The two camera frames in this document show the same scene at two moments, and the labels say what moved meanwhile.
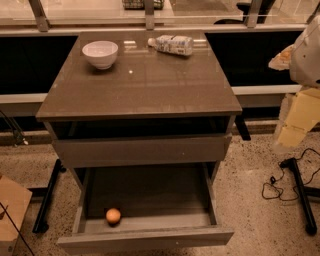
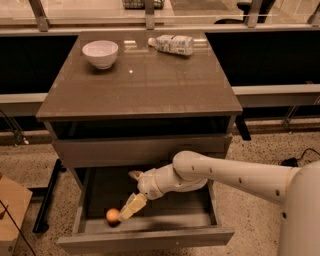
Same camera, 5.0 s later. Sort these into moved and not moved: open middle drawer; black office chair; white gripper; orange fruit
Moved: white gripper
Not moved: orange fruit; black office chair; open middle drawer
